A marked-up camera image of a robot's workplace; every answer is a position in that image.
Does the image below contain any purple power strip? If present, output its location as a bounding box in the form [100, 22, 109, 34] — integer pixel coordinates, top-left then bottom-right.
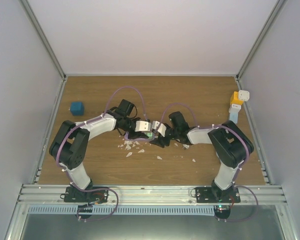
[124, 132, 155, 142]

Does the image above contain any green plug adapter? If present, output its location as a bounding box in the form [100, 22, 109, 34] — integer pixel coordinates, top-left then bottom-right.
[146, 132, 154, 139]

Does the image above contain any blue cube plug adapter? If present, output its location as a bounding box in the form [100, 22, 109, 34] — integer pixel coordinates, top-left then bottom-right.
[69, 101, 85, 116]

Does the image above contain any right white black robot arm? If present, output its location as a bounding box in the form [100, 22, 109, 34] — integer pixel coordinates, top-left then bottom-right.
[150, 111, 254, 203]

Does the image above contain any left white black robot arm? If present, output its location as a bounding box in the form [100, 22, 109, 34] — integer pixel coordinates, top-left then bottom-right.
[49, 99, 152, 202]

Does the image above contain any yellow plug adapter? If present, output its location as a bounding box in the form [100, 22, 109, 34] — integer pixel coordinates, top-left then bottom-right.
[230, 91, 244, 106]

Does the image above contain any white plastic debris pile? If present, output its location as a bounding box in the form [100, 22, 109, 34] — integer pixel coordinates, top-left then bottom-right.
[117, 140, 146, 158]

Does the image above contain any light blue charger block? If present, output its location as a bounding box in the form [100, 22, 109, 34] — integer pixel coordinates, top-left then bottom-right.
[228, 103, 242, 124]

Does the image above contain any white cube adapter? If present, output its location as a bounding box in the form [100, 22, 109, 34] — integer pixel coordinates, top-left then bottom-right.
[237, 90, 250, 102]

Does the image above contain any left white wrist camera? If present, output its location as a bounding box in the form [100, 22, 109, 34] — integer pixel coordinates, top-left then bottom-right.
[134, 120, 152, 132]

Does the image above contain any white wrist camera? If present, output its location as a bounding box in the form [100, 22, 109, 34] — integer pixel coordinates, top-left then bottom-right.
[134, 120, 152, 132]
[151, 121, 167, 137]

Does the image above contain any white power strip cord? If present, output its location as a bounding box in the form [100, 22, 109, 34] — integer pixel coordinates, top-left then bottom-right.
[174, 141, 191, 150]

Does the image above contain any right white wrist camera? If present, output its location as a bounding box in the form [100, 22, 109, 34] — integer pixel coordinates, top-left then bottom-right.
[151, 121, 167, 137]

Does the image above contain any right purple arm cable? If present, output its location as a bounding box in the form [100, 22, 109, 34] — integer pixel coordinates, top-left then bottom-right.
[159, 102, 251, 173]

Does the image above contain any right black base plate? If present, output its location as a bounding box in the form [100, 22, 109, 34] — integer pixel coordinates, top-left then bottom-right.
[190, 186, 241, 204]

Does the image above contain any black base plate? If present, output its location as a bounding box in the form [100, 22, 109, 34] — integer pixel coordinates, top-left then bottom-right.
[60, 185, 109, 204]
[190, 186, 241, 204]

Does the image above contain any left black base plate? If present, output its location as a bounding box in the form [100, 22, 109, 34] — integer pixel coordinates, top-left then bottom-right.
[60, 185, 109, 204]

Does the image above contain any aluminium front rail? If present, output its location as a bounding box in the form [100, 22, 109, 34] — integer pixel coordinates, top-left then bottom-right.
[17, 184, 287, 206]

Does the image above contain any slotted grey cable duct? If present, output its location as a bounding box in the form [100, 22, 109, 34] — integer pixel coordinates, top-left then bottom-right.
[28, 204, 215, 216]

